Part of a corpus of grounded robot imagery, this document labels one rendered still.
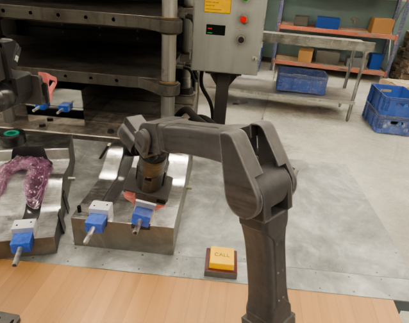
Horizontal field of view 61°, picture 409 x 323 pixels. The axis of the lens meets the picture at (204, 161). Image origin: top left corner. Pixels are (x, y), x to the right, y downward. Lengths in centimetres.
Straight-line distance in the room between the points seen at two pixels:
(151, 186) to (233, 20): 96
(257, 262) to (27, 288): 56
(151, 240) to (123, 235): 7
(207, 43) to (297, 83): 305
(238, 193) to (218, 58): 114
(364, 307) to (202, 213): 49
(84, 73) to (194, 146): 114
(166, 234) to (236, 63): 92
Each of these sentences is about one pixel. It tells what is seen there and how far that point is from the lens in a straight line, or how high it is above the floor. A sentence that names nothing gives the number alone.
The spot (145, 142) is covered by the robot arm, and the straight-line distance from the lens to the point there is 65.
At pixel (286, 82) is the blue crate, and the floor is 36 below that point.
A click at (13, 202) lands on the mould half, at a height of 87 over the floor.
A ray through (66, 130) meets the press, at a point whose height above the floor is 79.
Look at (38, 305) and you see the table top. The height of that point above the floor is 80.
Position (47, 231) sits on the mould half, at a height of 85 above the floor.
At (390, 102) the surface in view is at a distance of 437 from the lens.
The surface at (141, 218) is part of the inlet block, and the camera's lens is 84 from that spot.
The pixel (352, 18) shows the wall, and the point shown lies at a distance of 744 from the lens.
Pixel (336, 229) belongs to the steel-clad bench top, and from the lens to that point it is 113.
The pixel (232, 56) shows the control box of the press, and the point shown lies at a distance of 157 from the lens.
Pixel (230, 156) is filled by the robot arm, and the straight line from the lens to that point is 48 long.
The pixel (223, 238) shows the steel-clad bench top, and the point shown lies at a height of 80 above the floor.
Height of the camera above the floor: 144
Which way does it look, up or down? 28 degrees down
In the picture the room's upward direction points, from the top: 4 degrees clockwise
